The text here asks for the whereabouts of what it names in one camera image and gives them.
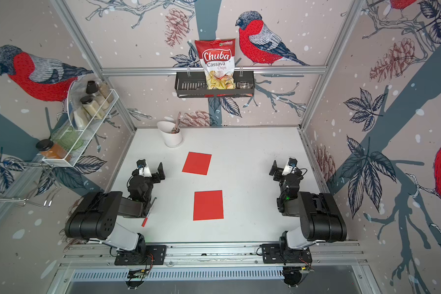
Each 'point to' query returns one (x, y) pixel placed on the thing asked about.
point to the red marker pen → (146, 218)
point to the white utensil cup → (172, 135)
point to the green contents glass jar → (66, 136)
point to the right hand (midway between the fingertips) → (283, 161)
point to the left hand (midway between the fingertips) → (154, 160)
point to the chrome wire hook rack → (37, 183)
